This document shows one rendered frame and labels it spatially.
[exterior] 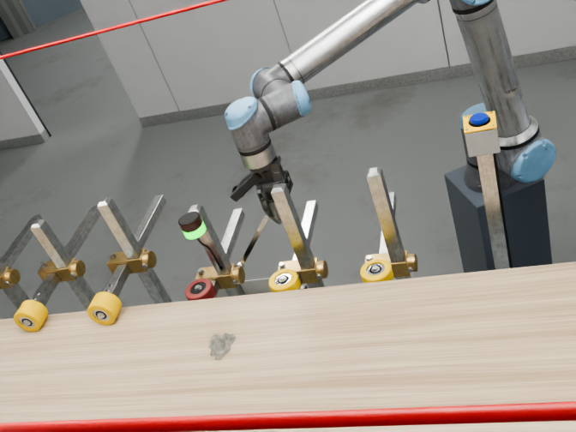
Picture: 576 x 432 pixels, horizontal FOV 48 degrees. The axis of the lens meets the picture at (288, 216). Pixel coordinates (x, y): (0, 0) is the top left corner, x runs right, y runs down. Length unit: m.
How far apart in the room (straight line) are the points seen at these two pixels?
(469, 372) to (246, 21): 3.43
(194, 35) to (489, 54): 3.04
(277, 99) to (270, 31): 2.83
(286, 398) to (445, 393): 0.34
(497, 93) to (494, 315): 0.73
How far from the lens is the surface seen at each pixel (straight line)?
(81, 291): 2.15
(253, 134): 1.64
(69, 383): 1.81
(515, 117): 2.03
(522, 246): 2.48
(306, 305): 1.64
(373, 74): 4.45
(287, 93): 1.66
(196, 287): 1.83
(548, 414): 0.31
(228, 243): 2.01
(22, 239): 2.40
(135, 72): 5.02
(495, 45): 1.90
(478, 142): 1.51
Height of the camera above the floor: 2.00
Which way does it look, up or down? 34 degrees down
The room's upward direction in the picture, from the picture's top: 21 degrees counter-clockwise
